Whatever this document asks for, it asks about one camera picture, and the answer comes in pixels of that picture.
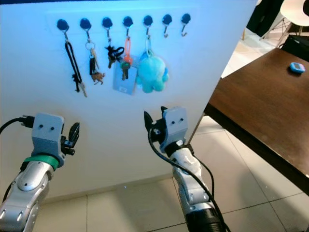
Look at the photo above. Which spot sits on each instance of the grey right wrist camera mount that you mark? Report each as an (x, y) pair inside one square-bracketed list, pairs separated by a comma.
[(175, 125)]

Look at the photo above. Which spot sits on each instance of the white hook rail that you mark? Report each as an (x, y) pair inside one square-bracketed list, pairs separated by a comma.
[(96, 13)]

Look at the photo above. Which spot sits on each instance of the small blue timer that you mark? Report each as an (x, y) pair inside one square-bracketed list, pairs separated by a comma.
[(296, 67)]

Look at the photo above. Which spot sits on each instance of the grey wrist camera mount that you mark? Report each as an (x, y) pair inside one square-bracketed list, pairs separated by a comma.
[(175, 125), (48, 133)]

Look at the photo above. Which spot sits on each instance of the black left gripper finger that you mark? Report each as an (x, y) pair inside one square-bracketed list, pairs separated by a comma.
[(74, 133)]

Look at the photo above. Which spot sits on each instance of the metal hook with dark base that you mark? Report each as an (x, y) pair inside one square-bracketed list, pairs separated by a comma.
[(186, 18), (128, 21), (107, 22), (62, 24), (167, 19), (85, 23), (147, 20)]

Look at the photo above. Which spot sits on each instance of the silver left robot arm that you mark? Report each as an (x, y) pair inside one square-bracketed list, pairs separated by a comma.
[(29, 183)]

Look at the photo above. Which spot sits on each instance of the dark brown wooden table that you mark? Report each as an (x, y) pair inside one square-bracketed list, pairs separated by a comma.
[(260, 106)]

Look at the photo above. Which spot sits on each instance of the keys with brown animal charm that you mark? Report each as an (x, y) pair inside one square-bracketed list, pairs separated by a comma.
[(92, 65)]

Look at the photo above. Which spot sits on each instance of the black key bunch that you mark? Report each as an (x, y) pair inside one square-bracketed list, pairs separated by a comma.
[(113, 52)]

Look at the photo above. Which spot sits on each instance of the grey card holder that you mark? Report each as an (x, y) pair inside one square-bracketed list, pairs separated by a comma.
[(122, 83)]

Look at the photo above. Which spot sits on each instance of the white chair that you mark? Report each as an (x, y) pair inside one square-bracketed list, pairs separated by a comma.
[(297, 10)]

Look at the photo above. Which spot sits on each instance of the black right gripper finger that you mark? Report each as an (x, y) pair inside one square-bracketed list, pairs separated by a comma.
[(163, 114), (148, 123)]

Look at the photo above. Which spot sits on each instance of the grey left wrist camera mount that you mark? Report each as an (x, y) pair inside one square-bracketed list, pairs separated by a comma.
[(48, 133)]

